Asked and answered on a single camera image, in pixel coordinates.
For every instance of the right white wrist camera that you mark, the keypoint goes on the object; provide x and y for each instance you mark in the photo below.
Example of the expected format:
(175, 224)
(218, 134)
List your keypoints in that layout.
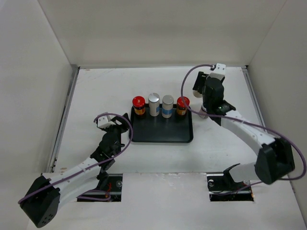
(218, 71)

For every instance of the silver-lid shaker blue label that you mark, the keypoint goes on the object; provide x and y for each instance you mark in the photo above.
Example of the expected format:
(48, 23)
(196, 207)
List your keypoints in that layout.
(167, 106)

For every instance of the white-lid jar red label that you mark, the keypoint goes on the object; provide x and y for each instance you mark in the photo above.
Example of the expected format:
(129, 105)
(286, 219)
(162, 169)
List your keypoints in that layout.
(203, 112)

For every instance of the clear-grinder-top salt bottle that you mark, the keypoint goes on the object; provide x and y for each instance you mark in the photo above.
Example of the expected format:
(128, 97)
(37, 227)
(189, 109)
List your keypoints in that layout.
(197, 94)

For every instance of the red-lid brown jar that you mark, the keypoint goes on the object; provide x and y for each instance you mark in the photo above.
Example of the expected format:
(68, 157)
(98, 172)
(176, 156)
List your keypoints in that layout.
(138, 103)
(182, 106)

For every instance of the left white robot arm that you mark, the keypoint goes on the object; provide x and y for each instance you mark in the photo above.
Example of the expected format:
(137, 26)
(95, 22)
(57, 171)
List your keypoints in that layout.
(47, 195)

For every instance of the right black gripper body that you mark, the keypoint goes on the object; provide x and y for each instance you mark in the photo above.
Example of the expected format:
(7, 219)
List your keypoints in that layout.
(205, 103)

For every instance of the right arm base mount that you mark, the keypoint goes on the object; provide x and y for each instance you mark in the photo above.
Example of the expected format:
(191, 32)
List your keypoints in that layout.
(222, 187)

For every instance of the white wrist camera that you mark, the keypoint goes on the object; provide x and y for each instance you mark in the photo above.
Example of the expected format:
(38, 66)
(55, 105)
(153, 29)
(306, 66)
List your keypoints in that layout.
(218, 71)
(103, 122)

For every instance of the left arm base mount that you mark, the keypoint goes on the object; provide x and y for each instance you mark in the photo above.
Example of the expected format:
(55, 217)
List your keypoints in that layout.
(109, 189)

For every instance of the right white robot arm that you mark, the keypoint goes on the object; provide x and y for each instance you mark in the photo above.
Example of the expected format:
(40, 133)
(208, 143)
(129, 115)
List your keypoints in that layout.
(274, 155)

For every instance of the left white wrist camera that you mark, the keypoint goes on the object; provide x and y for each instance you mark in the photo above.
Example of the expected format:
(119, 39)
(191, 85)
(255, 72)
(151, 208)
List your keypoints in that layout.
(103, 122)

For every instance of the silver-lid white shaker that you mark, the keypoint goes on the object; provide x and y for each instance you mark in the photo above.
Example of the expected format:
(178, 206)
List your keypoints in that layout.
(154, 104)

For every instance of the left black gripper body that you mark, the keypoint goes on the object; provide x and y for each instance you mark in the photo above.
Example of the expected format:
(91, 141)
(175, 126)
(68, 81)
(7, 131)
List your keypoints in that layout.
(118, 130)

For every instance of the black rectangular plastic tray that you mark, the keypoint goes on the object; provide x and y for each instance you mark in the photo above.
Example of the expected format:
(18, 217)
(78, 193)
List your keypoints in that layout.
(157, 129)

